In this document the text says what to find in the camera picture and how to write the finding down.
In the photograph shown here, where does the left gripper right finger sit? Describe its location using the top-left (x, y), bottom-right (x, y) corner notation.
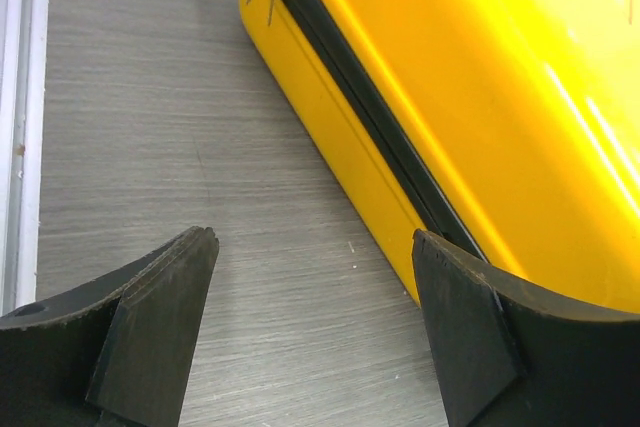
top-left (412, 230), bottom-right (639, 426)

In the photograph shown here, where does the yellow Pikachu suitcase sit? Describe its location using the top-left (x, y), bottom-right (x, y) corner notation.
top-left (239, 0), bottom-right (639, 312)

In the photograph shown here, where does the aluminium frame rail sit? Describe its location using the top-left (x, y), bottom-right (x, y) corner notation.
top-left (1, 0), bottom-right (49, 314)

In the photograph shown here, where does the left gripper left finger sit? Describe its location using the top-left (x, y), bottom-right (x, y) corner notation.
top-left (1, 226), bottom-right (219, 426)

